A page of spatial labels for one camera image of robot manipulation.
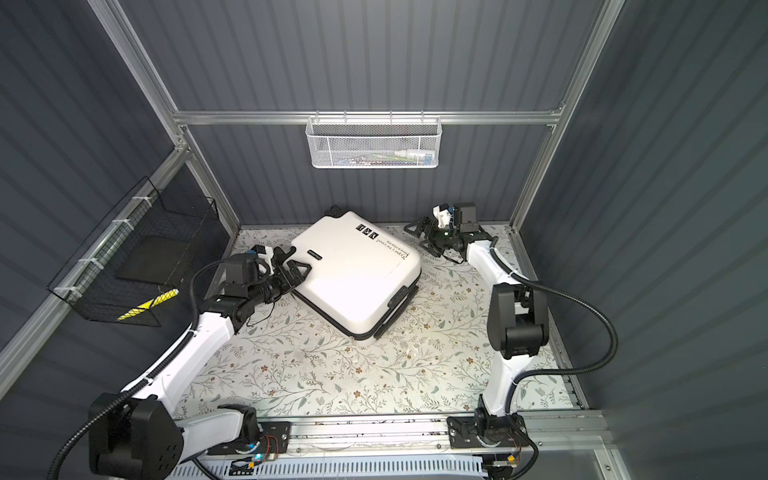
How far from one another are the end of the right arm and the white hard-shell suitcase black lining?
9cm

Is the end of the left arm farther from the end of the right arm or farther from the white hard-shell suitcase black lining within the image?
the end of the right arm

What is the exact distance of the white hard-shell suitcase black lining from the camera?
79cm

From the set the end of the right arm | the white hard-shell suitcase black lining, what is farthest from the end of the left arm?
the end of the right arm

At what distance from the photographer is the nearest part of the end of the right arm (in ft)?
2.36
